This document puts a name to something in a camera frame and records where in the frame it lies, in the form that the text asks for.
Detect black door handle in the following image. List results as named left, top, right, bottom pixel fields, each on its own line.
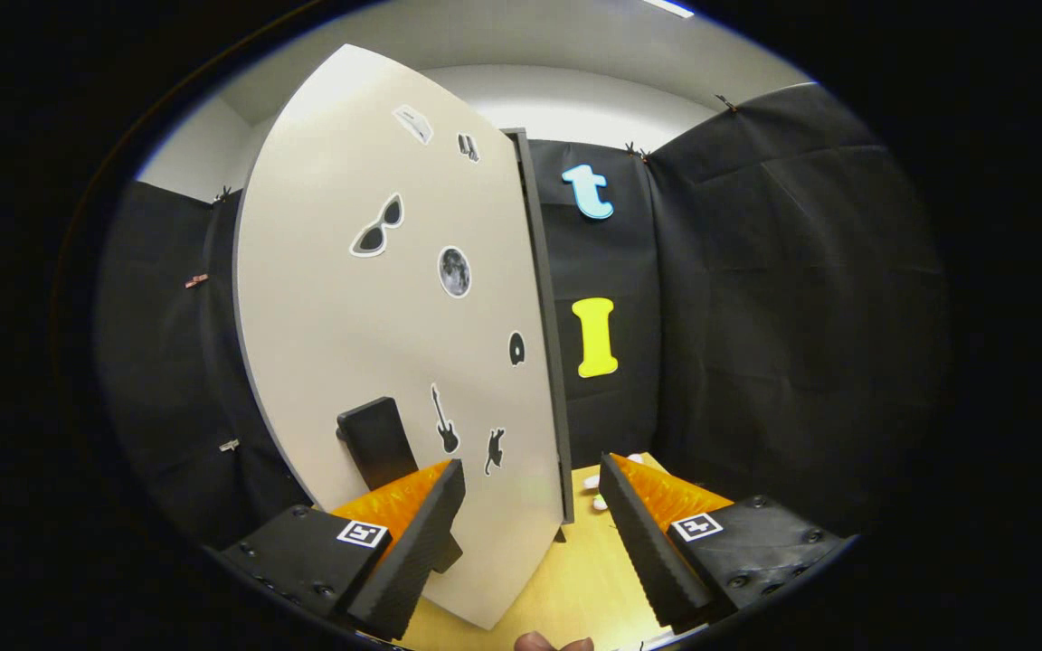
left=336, top=396, right=463, bottom=573

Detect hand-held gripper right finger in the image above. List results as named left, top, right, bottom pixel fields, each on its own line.
left=598, top=452, right=850, bottom=634

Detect black backdrop cloth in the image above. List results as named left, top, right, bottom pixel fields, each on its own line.
left=96, top=81, right=952, bottom=561

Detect dark grey cabinet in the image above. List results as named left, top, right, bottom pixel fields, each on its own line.
left=503, top=127, right=574, bottom=543

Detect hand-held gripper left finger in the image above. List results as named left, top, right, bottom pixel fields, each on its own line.
left=218, top=458, right=466, bottom=641

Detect beige cabinet door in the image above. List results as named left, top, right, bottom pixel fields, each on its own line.
left=232, top=43, right=567, bottom=631

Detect pink green plush toy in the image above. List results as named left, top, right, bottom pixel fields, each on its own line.
left=583, top=452, right=647, bottom=513

